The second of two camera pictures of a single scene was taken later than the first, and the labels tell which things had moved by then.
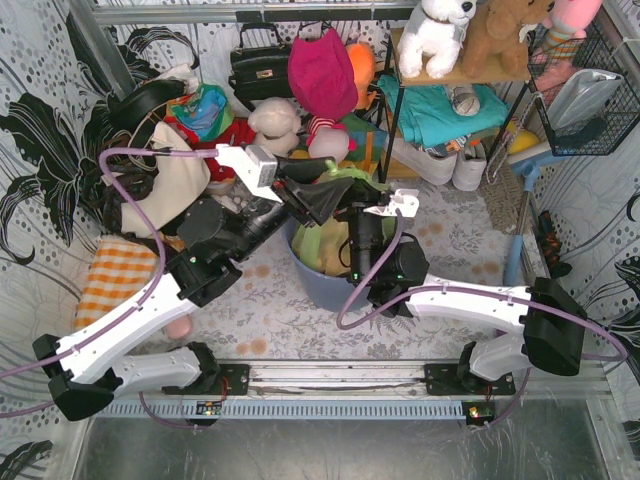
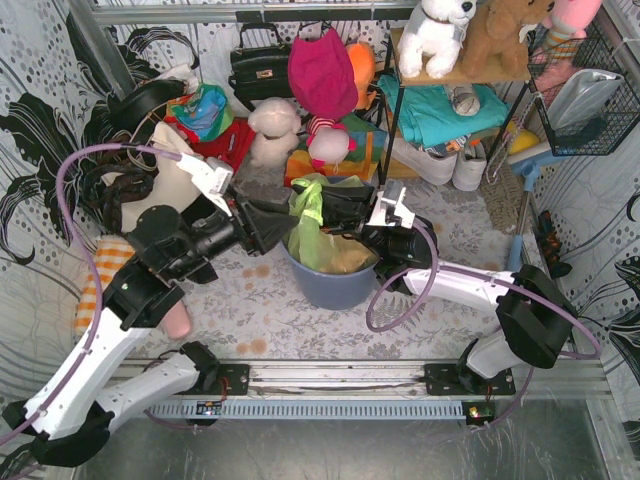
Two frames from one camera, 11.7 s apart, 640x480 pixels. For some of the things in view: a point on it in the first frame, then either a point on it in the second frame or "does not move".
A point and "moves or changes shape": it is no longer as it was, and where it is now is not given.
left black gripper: x=292 y=201 to x=245 y=226
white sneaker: x=470 y=166 does not move
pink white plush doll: x=327 y=138 does not move
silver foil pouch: x=581 y=96 does not move
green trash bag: x=319 y=247 moves or changes shape
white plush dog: x=435 y=30 does not move
